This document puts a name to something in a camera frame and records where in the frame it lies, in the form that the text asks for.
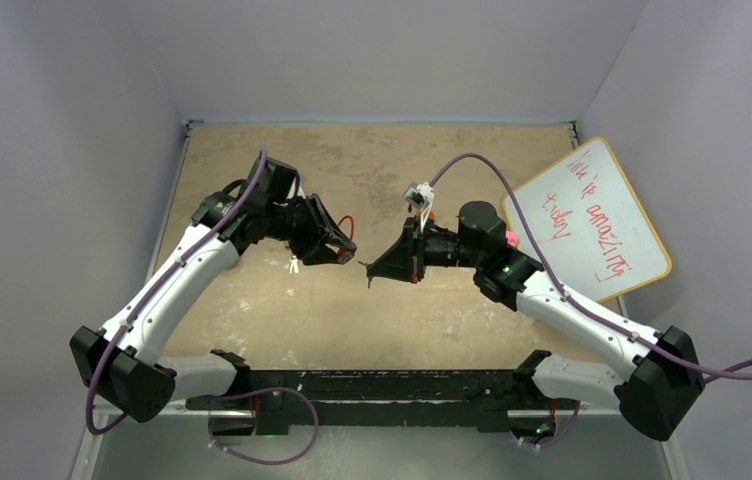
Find silver keys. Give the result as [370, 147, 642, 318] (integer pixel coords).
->
[288, 255, 299, 275]

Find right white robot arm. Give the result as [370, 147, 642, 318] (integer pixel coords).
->
[365, 201, 705, 441]

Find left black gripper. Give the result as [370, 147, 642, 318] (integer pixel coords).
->
[267, 196, 354, 265]

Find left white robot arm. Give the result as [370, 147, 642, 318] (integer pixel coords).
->
[69, 152, 357, 434]

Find red cable lock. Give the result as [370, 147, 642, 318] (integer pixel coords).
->
[337, 215, 356, 241]

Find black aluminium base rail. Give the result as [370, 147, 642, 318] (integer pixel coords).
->
[87, 368, 675, 439]

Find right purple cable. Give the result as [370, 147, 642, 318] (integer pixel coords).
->
[428, 152, 752, 452]

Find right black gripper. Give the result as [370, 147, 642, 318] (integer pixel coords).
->
[369, 216, 484, 285]

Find whiteboard with yellow frame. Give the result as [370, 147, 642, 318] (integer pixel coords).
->
[503, 137, 672, 301]

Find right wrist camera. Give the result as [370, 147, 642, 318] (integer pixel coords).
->
[403, 182, 435, 232]

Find pink cap bottle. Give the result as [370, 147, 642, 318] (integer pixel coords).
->
[506, 230, 520, 249]

